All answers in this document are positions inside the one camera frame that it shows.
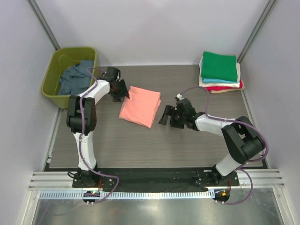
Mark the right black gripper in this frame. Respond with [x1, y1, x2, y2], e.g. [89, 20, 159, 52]
[159, 105, 187, 129]

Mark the salmon pink t shirt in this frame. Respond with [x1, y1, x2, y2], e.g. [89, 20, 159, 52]
[119, 86, 161, 128]

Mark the olive green plastic bin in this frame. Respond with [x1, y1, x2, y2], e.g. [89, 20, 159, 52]
[41, 47, 98, 109]

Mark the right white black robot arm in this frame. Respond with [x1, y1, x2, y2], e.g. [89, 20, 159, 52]
[158, 105, 267, 186]

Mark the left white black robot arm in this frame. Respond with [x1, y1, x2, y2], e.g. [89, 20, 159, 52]
[66, 79, 129, 188]

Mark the white folded t shirt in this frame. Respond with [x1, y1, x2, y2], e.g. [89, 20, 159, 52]
[199, 78, 240, 88]

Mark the tan folded t shirt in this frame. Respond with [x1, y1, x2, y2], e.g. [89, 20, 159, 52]
[210, 80, 245, 94]

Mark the blue grey t shirt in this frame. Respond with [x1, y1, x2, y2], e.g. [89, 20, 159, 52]
[58, 60, 94, 95]

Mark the light blue folded t shirt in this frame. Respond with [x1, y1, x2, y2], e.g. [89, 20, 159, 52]
[202, 78, 239, 84]

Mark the red folded t shirt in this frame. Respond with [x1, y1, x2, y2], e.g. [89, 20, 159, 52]
[206, 86, 236, 92]

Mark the green folded t shirt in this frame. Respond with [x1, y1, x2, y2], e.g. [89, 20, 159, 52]
[201, 52, 238, 82]

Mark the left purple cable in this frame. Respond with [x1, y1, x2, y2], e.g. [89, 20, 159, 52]
[48, 67, 120, 215]

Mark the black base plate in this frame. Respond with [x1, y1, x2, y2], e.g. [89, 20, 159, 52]
[71, 167, 240, 193]

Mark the left aluminium frame post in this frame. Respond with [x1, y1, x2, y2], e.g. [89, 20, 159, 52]
[27, 0, 60, 51]

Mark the white slotted cable duct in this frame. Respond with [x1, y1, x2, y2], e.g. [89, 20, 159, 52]
[39, 189, 215, 200]

